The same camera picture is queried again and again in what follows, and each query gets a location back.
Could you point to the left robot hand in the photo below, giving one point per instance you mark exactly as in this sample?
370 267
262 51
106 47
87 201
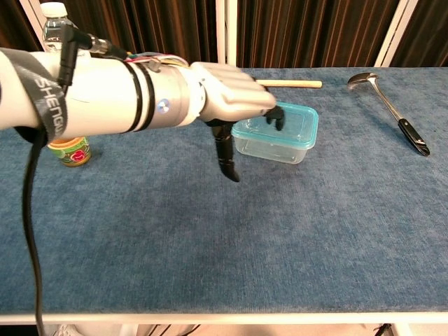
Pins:
231 87

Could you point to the blue plastic container lid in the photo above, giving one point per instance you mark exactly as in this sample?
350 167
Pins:
297 115

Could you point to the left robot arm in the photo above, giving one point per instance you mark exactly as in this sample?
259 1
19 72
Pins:
105 94

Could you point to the wooden rolling stick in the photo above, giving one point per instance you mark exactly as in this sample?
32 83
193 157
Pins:
294 83

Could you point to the dark brown curtain panel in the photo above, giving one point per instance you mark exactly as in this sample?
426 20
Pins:
147 24
10 21
332 31
430 31

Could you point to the blue fabric table cloth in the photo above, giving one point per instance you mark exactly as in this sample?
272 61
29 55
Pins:
210 227

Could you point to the small orange green cup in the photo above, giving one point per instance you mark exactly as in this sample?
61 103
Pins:
71 154

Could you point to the clear plastic water bottle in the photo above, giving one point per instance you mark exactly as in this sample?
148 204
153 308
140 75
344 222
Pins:
54 21

